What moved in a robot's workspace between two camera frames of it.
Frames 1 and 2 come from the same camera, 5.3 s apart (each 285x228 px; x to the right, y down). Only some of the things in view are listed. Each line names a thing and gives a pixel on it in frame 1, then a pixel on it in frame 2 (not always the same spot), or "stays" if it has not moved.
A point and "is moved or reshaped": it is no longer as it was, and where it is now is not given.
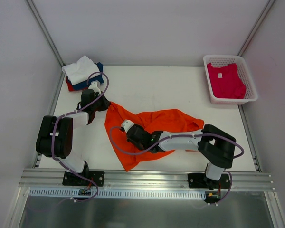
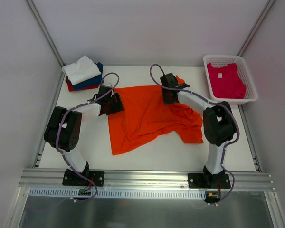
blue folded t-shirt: (85, 84) stays
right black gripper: (134, 137) → (169, 95)
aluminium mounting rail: (52, 179) stays
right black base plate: (199, 180) stays
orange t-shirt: (164, 121) is moved or reshaped
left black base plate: (71, 179) stays
